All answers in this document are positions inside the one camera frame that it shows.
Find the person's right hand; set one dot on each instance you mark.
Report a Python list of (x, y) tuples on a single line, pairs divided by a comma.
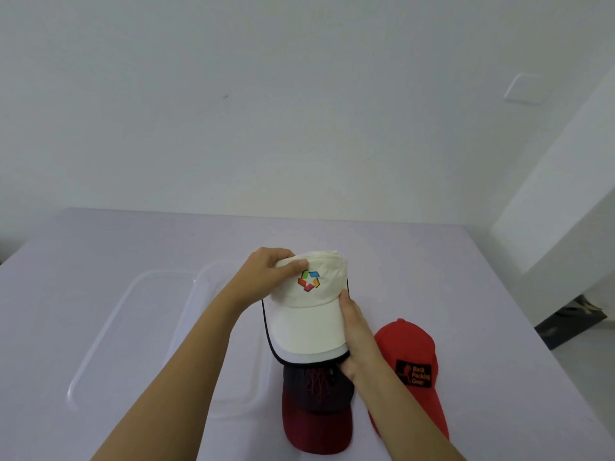
[(360, 340)]

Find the person's left hand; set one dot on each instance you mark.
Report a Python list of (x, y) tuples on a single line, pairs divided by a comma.
[(262, 276)]

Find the red cap with black patch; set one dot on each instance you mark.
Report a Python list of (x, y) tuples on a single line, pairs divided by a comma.
[(413, 340)]

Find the white cap with colourful logo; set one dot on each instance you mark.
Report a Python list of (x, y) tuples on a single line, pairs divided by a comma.
[(307, 326)]

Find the dark grey and maroon cap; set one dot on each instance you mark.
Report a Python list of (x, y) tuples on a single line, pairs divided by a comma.
[(317, 417)]

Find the clear plastic container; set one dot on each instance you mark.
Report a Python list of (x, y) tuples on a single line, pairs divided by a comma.
[(230, 379)]

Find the clear plastic lid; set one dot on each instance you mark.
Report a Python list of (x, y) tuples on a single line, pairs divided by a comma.
[(120, 340)]

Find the person's left forearm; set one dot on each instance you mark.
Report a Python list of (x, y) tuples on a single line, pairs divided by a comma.
[(178, 384)]

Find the person's right forearm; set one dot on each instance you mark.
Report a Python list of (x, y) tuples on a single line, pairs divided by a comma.
[(403, 417)]

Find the dark object on floor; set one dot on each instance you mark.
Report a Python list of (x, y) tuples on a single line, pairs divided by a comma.
[(572, 321)]

